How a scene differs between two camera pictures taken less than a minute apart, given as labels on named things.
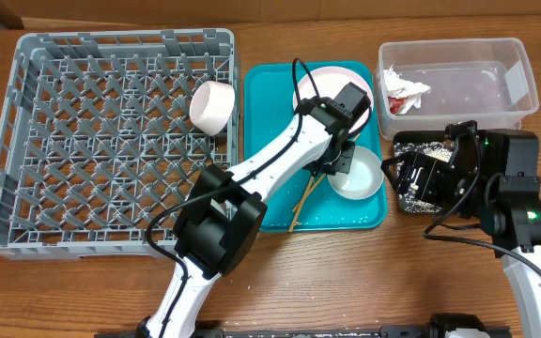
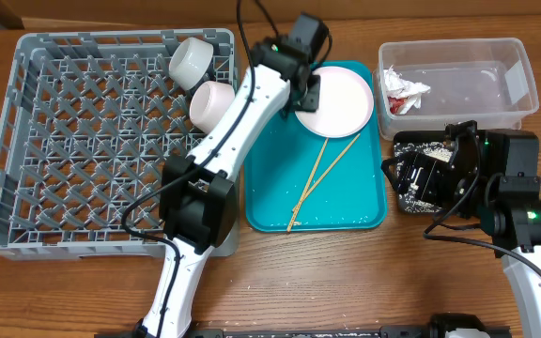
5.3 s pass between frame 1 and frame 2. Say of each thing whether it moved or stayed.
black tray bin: stayed
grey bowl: moved
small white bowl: stayed
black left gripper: moved
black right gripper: stayed
